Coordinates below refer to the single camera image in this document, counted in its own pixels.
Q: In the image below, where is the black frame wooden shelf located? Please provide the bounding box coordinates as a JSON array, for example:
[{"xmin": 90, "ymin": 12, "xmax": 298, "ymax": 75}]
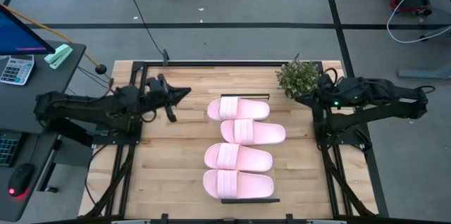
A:
[{"xmin": 211, "ymin": 93, "xmax": 282, "ymax": 205}]

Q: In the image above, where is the grey calculator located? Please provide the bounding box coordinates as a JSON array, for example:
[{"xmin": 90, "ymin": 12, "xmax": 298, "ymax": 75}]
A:
[{"xmin": 0, "ymin": 54, "xmax": 35, "ymax": 87}]

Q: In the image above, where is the green potted plant black pot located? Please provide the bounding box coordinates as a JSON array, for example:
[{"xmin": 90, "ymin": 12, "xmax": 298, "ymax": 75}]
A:
[{"xmin": 276, "ymin": 54, "xmax": 321, "ymax": 100}]

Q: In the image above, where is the black aluminium table frame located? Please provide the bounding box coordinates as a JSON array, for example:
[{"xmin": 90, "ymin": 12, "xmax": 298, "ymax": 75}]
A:
[{"xmin": 82, "ymin": 60, "xmax": 380, "ymax": 224}]

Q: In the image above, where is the grey table base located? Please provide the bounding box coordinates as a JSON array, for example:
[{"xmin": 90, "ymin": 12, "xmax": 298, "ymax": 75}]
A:
[{"xmin": 397, "ymin": 25, "xmax": 451, "ymax": 80}]

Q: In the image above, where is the dark grey desk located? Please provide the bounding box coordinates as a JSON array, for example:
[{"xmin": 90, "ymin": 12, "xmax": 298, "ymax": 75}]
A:
[{"xmin": 0, "ymin": 39, "xmax": 87, "ymax": 223}]

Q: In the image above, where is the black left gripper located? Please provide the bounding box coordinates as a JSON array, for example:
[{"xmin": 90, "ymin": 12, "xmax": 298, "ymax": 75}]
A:
[{"xmin": 140, "ymin": 73, "xmax": 193, "ymax": 124}]

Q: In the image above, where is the yellow cable black knob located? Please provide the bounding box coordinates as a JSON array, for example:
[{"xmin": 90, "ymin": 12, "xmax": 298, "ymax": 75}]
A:
[{"xmin": 3, "ymin": 4, "xmax": 109, "ymax": 76}]

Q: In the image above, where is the pink foam slide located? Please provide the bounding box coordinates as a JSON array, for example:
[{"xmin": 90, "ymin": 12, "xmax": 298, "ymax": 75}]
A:
[
  {"xmin": 220, "ymin": 118, "xmax": 287, "ymax": 147},
  {"xmin": 204, "ymin": 142, "xmax": 274, "ymax": 173},
  {"xmin": 202, "ymin": 168, "xmax": 275, "ymax": 200},
  {"xmin": 206, "ymin": 96, "xmax": 271, "ymax": 122}
]

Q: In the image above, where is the computer monitor blue screen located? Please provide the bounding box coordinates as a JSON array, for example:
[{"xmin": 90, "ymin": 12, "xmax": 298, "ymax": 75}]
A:
[{"xmin": 0, "ymin": 4, "xmax": 56, "ymax": 56}]

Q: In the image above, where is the mint green stapler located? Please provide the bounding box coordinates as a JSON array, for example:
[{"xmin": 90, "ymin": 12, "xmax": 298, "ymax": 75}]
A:
[{"xmin": 44, "ymin": 44, "xmax": 74, "ymax": 70}]

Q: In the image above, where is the white floor cable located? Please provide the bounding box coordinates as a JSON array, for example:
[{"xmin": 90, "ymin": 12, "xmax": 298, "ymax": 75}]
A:
[{"xmin": 386, "ymin": 0, "xmax": 451, "ymax": 44}]

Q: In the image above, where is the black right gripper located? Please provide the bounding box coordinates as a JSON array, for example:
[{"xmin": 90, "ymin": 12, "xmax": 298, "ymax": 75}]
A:
[{"xmin": 294, "ymin": 73, "xmax": 359, "ymax": 127}]

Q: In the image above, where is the backlit black keyboard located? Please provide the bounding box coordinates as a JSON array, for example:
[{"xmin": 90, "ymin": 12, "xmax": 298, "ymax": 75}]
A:
[{"xmin": 0, "ymin": 131, "xmax": 23, "ymax": 168}]

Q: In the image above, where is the black computer mouse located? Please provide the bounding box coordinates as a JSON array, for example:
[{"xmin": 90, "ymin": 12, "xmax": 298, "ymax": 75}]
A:
[{"xmin": 7, "ymin": 162, "xmax": 35, "ymax": 199}]

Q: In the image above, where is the long black floor cable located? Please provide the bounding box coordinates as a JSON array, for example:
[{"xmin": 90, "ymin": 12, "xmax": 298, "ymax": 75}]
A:
[{"xmin": 119, "ymin": 0, "xmax": 166, "ymax": 59}]

